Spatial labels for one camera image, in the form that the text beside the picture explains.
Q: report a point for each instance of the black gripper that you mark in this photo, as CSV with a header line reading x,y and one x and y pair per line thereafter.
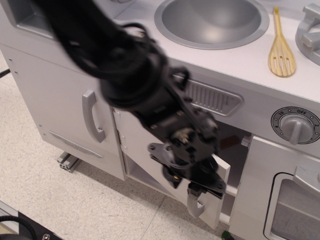
x,y
203,176

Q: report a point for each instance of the silver cabinet door handle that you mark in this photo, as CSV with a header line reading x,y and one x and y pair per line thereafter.
x,y
194,207

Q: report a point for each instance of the white cabinet door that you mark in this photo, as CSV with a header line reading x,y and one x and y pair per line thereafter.
x,y
142,168

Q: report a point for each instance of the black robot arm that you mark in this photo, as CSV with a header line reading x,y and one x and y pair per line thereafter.
x,y
135,76

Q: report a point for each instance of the brown wooden toy knife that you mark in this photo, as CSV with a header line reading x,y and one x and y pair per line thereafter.
x,y
229,142

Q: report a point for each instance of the green toy on floor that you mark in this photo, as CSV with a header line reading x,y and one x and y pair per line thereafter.
x,y
226,236

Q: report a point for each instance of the brass lower door hinge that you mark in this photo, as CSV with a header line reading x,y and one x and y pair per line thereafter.
x,y
122,139

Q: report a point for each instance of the silver vent grille panel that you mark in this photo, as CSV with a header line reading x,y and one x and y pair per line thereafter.
x,y
218,101

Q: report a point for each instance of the toy oven door window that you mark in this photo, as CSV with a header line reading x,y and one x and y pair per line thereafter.
x,y
293,213

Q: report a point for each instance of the silver fridge emblem badge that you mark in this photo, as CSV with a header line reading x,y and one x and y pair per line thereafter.
x,y
76,146

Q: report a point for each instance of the grey timer knob dial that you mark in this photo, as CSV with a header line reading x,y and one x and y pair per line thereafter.
x,y
296,125

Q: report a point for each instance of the white toy fridge door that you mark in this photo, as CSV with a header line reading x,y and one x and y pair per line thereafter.
x,y
53,95

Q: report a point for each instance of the yellow slotted wooden spatula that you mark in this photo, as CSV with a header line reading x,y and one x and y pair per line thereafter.
x,y
281,60

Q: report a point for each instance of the silver round sink basin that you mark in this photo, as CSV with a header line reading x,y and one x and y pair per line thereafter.
x,y
212,24

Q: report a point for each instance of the silver stove burner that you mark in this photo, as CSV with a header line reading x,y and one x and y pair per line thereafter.
x,y
309,42

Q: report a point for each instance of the aluminium extrusion rail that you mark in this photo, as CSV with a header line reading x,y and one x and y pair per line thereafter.
x,y
68,162

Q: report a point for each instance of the silver oven door handle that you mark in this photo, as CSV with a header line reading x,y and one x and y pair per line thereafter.
x,y
307,179

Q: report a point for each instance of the silver fridge door handle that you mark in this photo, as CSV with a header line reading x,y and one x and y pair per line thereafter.
x,y
88,102

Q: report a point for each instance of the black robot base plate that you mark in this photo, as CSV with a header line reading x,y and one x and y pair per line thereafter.
x,y
21,227

